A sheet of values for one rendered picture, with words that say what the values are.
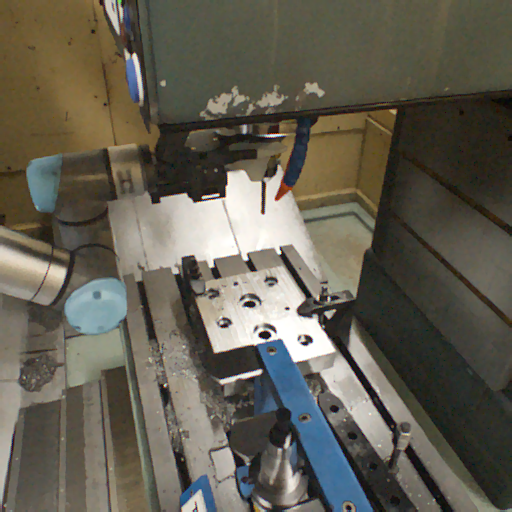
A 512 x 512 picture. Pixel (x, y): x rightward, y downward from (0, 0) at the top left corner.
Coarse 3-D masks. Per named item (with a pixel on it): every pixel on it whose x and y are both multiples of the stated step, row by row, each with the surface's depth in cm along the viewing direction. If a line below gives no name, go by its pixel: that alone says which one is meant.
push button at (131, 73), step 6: (132, 60) 32; (126, 66) 33; (132, 66) 32; (126, 72) 33; (132, 72) 32; (132, 78) 32; (132, 84) 32; (132, 90) 32; (138, 90) 32; (132, 96) 33; (138, 96) 33; (138, 102) 34
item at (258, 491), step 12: (300, 456) 50; (252, 468) 49; (300, 468) 51; (252, 480) 50; (300, 480) 48; (252, 492) 48; (264, 492) 47; (300, 492) 47; (264, 504) 47; (276, 504) 46; (288, 504) 47
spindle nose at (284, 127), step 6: (294, 120) 63; (312, 120) 66; (234, 126) 65; (240, 126) 64; (246, 126) 64; (252, 126) 63; (258, 126) 63; (264, 126) 63; (270, 126) 63; (276, 126) 63; (282, 126) 64; (288, 126) 64; (294, 126) 64; (312, 126) 67; (240, 132) 65; (246, 132) 64; (252, 132) 64; (258, 132) 64; (264, 132) 64; (270, 132) 64; (276, 132) 64; (282, 132) 64; (288, 132) 64; (294, 132) 65
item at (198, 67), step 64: (192, 0) 29; (256, 0) 30; (320, 0) 31; (384, 0) 33; (448, 0) 34; (192, 64) 31; (256, 64) 33; (320, 64) 34; (384, 64) 36; (448, 64) 37; (192, 128) 34
